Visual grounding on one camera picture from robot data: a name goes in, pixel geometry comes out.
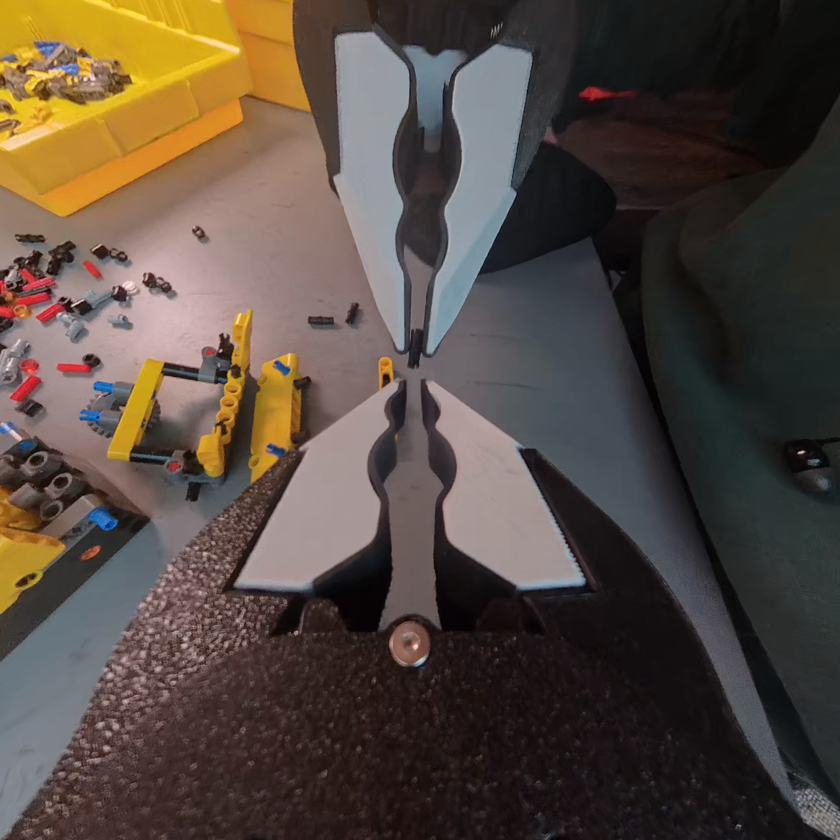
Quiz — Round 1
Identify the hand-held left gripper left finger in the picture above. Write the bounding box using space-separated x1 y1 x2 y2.
233 379 407 596

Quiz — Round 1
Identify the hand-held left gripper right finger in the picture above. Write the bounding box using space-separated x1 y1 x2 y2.
420 379 588 592

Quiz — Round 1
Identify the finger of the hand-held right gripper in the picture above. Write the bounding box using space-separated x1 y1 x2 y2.
423 42 536 358
333 26 421 355

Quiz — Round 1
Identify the yellow lego panel with pins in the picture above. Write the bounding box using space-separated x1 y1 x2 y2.
249 354 311 484

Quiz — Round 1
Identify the lego axle and gear assembly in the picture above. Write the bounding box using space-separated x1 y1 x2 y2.
80 308 254 503

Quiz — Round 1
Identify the yellow lego robot body model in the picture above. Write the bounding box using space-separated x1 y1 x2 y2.
0 423 152 660

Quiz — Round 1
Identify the pile of small lego pins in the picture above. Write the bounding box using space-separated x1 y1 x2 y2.
0 230 178 417

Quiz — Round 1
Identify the heap of mixed lego parts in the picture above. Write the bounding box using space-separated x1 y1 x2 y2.
0 41 133 135

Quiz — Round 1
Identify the yellow plastic bin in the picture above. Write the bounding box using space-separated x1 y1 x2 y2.
226 0 313 112
0 0 254 217

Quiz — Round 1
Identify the black round device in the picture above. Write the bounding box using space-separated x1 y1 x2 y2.
784 438 838 494

